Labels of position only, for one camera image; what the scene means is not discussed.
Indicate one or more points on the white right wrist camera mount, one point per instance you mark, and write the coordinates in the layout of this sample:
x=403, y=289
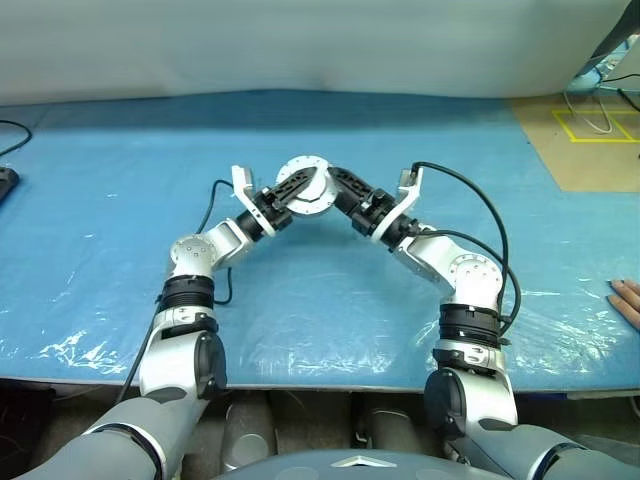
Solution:
x=410, y=192

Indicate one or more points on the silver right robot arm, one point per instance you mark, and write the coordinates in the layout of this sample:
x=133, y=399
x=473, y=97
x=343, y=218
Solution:
x=470, y=272

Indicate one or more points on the yellow tape outline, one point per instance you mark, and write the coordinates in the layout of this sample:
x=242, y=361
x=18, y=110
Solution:
x=565, y=125

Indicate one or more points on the white backdrop sheet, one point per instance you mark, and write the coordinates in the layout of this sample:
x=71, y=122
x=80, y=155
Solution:
x=300, y=45

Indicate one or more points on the dark grey robot torso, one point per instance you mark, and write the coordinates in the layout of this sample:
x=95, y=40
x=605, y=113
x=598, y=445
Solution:
x=350, y=465

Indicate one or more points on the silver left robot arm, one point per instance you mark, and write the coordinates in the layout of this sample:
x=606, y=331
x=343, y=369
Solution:
x=185, y=250

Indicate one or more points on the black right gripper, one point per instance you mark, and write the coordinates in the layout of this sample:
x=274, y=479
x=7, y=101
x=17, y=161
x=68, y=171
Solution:
x=372, y=215

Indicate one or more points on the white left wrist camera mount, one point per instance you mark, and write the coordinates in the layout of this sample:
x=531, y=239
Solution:
x=242, y=182

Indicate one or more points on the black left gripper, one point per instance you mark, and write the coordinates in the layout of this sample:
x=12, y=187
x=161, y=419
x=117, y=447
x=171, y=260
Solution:
x=274, y=216

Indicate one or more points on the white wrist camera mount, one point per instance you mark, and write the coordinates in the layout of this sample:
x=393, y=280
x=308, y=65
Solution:
x=410, y=192
x=242, y=182

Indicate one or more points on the black power strip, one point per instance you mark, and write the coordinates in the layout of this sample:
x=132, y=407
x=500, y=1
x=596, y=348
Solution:
x=6, y=182

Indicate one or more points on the brown cardboard sheet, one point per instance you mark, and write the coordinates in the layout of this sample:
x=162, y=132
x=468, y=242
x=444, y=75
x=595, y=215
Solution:
x=590, y=165

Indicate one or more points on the grey rounded shape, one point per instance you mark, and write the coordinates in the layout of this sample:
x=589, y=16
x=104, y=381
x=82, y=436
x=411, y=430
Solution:
x=390, y=425
x=250, y=435

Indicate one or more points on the bare person hand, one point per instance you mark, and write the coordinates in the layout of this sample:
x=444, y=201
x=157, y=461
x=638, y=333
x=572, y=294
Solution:
x=627, y=300

